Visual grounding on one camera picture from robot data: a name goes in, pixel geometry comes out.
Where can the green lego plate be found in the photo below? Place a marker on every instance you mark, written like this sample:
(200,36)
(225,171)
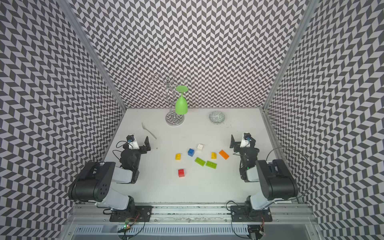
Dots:
(211,164)
(200,161)

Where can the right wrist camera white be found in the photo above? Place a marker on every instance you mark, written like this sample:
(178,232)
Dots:
(246,141)

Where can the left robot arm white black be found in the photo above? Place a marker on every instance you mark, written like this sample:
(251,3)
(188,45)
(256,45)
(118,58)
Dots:
(93,183)

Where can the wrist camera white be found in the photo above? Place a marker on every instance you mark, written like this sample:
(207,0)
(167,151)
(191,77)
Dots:
(132,143)
(246,141)

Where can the orange lego brick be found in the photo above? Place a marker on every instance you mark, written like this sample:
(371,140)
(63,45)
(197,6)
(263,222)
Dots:
(223,154)

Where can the green plastic wine glass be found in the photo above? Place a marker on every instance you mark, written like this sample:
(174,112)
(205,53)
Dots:
(181,105)

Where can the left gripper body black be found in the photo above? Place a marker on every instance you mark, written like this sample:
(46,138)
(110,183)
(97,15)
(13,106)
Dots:
(138,153)

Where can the aluminium front rail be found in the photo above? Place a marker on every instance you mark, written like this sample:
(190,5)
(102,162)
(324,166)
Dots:
(214,214)

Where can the blue lego brick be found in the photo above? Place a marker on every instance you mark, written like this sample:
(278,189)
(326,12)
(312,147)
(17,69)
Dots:
(191,152)

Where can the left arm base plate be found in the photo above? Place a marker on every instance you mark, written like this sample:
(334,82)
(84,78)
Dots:
(138,214)

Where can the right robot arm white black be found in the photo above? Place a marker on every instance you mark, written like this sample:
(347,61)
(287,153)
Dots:
(276,181)

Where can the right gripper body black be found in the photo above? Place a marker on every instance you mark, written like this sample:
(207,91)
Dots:
(242,151)

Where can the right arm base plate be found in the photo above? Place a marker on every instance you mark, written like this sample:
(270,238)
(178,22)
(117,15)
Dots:
(247,214)

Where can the patterned ceramic bowl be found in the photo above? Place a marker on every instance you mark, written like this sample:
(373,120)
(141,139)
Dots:
(217,117)

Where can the red lego brick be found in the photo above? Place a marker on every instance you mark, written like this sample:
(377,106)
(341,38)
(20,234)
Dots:
(181,173)

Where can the chrome glass holder stand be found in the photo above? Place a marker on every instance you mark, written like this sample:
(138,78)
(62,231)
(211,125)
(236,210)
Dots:
(165,89)

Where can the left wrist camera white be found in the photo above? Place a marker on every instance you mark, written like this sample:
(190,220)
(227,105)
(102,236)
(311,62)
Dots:
(132,143)

